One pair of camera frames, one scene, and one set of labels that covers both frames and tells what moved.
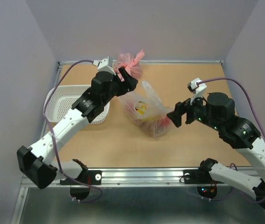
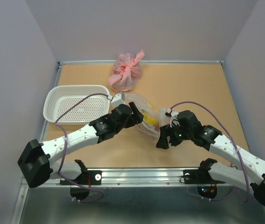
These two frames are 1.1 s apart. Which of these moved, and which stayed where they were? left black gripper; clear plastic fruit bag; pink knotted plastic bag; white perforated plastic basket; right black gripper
Moved: left black gripper; right black gripper; clear plastic fruit bag
Stayed: pink knotted plastic bag; white perforated plastic basket
